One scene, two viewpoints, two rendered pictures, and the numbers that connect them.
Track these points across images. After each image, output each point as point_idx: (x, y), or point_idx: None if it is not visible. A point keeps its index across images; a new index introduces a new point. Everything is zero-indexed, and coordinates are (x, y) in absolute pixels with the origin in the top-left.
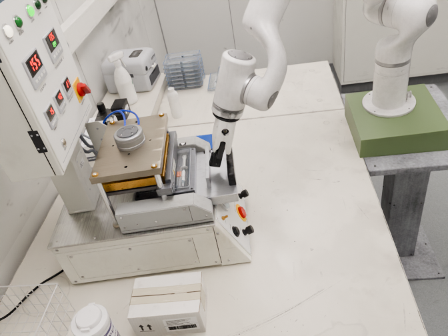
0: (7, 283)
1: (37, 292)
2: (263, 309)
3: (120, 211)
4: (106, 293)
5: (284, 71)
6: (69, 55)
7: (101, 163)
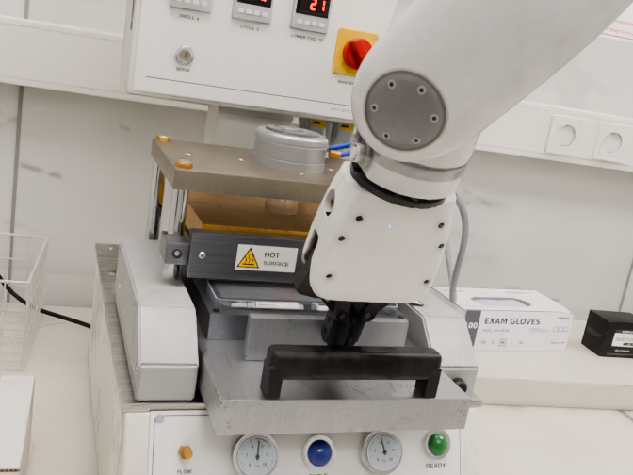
0: None
1: (83, 332)
2: None
3: (136, 241)
4: (57, 399)
5: (494, 5)
6: None
7: (205, 146)
